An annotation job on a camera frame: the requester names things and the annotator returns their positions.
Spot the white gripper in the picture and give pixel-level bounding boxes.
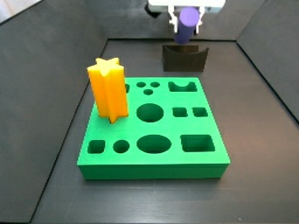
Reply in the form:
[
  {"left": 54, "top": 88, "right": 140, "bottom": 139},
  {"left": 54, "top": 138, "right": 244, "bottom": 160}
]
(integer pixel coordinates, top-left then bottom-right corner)
[{"left": 147, "top": 0, "right": 226, "bottom": 33}]

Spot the purple cylinder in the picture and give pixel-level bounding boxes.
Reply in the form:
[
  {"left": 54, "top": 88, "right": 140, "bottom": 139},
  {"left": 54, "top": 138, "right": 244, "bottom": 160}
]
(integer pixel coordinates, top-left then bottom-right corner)
[{"left": 174, "top": 7, "right": 199, "bottom": 45}]

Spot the black curved cradle stand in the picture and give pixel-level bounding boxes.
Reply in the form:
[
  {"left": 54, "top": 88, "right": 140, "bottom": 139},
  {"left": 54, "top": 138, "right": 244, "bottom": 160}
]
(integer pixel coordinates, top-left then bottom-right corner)
[{"left": 163, "top": 45, "right": 210, "bottom": 72}]

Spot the yellow star-shaped peg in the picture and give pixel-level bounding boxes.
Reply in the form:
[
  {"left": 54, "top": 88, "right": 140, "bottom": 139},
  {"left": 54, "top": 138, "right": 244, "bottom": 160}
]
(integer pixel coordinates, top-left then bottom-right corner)
[{"left": 88, "top": 58, "right": 128, "bottom": 123}]

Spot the green shape-sorter block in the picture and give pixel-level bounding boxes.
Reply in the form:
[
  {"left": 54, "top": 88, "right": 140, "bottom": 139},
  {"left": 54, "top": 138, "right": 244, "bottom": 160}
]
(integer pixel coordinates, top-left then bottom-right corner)
[{"left": 78, "top": 77, "right": 230, "bottom": 179}]

